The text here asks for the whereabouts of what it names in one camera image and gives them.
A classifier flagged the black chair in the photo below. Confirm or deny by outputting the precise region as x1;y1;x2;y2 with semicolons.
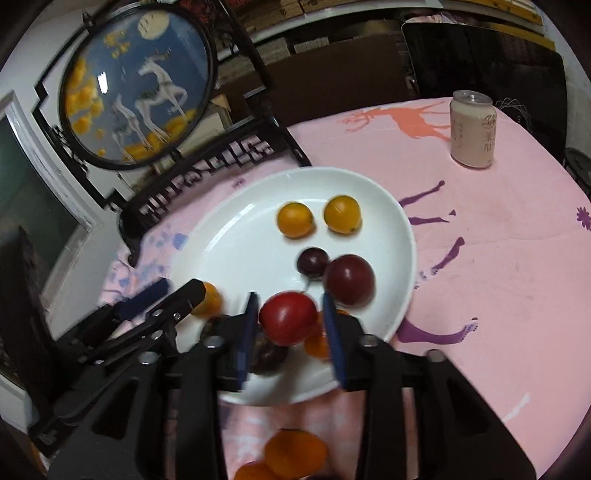
401;21;570;161

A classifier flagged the pale pink drink can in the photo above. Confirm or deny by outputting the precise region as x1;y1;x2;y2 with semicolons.
450;90;498;169

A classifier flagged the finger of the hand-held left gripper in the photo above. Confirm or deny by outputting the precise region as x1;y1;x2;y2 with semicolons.
85;278;207;365
55;277;171;356

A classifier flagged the dark cherry with stem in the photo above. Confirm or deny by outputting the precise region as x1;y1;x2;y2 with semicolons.
296;247;330;294

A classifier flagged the round deer screen black stand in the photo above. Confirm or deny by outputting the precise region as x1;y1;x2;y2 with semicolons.
31;0;314;268

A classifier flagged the brown board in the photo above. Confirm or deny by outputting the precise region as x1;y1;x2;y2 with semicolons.
272;36;419;127

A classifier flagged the yellow-orange round kumquat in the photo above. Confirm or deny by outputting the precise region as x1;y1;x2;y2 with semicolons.
323;195;362;236

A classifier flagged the orange oval kumquat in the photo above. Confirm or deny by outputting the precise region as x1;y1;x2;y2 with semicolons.
277;202;317;239

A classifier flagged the pink printed tablecloth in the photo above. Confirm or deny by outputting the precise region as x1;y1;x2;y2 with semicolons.
99;97;591;480

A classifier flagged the white framed window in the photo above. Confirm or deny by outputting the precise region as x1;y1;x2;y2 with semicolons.
0;90;109;301

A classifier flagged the dark brown water chestnut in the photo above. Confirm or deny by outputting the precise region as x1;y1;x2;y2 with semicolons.
201;315;232;342

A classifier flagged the small orange kumquat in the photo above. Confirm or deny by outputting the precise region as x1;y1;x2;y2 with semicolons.
303;310;352;361

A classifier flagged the white round plate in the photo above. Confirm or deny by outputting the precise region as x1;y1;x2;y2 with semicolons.
178;167;417;407

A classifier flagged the orange mandarin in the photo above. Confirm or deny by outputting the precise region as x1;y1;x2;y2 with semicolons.
263;428;329;480
233;462;278;480

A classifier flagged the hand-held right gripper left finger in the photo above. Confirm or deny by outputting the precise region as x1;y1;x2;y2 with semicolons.
46;292;260;480

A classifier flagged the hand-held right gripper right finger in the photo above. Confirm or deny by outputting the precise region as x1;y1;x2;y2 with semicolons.
322;292;540;480

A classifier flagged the large dark purple plum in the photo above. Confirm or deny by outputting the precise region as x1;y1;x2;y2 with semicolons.
325;254;376;308

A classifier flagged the yellow cherry tomato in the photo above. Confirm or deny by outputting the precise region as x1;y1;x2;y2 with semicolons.
190;281;223;317

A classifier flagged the red cherry tomato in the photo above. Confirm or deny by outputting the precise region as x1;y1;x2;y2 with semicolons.
258;291;323;348

